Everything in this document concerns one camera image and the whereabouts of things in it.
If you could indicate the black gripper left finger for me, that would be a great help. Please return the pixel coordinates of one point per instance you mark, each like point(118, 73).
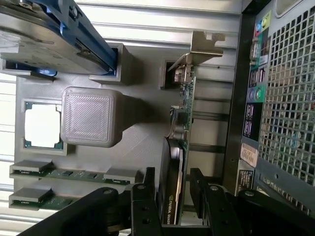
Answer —
point(98, 211)

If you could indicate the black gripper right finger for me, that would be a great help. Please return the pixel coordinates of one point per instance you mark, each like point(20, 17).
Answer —
point(233, 211)

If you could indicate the green RAM stick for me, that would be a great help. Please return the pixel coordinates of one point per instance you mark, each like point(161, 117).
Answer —
point(53, 201)
point(73, 174)

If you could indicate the grey 3D-printed parts rack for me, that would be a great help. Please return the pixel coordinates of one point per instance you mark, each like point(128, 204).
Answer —
point(137, 127)

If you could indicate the CPU chip with silver lid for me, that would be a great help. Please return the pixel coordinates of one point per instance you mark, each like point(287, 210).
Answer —
point(43, 125)

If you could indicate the black PC case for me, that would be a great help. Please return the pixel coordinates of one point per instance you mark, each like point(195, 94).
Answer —
point(278, 98)

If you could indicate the hard disk in blue caddy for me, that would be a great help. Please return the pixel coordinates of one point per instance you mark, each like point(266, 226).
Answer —
point(56, 34)

